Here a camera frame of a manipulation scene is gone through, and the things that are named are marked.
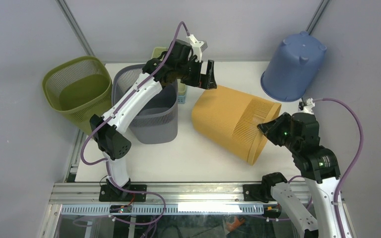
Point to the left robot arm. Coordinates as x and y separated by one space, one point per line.
182 61

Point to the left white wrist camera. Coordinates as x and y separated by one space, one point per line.
198 47

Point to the white slotted cable duct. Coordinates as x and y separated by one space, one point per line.
182 208

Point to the olive green mesh basket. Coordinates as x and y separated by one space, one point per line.
79 89

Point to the grey mesh basket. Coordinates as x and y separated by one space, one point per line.
157 121

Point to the aluminium mounting rail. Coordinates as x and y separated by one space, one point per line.
171 192

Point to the orange mesh basket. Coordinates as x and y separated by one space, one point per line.
230 118

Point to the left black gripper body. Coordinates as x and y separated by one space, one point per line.
193 79

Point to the blue plastic bucket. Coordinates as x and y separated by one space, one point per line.
295 63

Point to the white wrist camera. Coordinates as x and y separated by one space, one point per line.
306 106
198 47

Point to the light blue crate underneath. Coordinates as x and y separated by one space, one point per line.
182 92

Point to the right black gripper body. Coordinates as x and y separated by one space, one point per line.
292 143

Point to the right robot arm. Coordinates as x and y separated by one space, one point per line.
318 166

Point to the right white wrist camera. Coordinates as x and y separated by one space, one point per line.
306 106

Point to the light green shallow crate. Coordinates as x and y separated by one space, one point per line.
160 53

